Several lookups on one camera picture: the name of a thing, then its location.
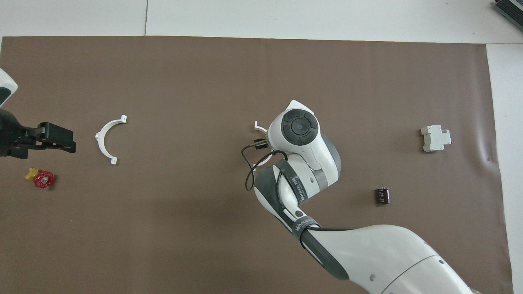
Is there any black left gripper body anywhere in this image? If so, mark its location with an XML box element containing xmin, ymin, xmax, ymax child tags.
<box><xmin>0</xmin><ymin>108</ymin><xmax>40</xmax><ymax>160</ymax></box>

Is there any white half-ring pipe clamp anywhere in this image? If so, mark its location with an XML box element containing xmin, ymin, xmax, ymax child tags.
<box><xmin>253</xmin><ymin>121</ymin><xmax>273</xmax><ymax>168</ymax></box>
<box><xmin>95</xmin><ymin>115</ymin><xmax>127</xmax><ymax>165</ymax></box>

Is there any red handwheel brass valve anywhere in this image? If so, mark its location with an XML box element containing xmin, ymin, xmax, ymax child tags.
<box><xmin>25</xmin><ymin>167</ymin><xmax>55</xmax><ymax>189</ymax></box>

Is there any brown table mat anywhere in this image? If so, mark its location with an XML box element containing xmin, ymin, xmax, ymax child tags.
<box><xmin>0</xmin><ymin>36</ymin><xmax>514</xmax><ymax>294</ymax></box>

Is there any white circuit breaker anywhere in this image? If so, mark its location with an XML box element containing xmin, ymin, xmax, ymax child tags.
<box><xmin>420</xmin><ymin>125</ymin><xmax>453</xmax><ymax>153</ymax></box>

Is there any grey ribbed device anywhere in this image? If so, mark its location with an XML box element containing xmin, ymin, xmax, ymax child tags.
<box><xmin>492</xmin><ymin>0</ymin><xmax>523</xmax><ymax>21</ymax></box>

